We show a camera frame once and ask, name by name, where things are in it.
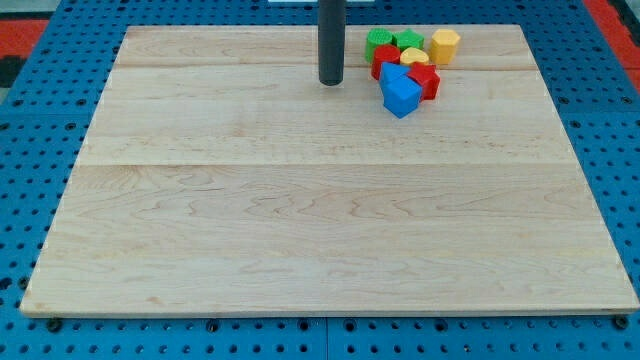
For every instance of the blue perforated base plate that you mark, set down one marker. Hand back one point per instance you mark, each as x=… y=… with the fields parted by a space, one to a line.
x=47 y=111

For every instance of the red cylinder block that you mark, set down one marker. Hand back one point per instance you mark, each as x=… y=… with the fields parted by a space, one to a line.
x=386 y=53

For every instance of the yellow hexagon block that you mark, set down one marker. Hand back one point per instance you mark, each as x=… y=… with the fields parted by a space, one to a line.
x=444 y=46

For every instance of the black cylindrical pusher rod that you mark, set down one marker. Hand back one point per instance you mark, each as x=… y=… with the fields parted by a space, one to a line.
x=331 y=41

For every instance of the blue cube block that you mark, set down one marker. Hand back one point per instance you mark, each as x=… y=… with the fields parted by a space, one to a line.
x=401 y=96

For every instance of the red star block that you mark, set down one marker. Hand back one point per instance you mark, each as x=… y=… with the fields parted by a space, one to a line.
x=427 y=78

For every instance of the green star block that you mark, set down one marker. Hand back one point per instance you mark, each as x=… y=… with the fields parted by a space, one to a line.
x=408 y=38

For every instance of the blue triangle block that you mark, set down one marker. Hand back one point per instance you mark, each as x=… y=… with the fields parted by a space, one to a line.
x=389 y=72

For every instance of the green circle block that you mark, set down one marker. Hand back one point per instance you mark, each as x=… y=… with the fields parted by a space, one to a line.
x=376 y=37

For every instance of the light wooden board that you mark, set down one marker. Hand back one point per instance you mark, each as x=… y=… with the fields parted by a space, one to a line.
x=218 y=178

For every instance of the yellow heart block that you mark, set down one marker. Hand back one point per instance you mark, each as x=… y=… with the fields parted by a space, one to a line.
x=412 y=55

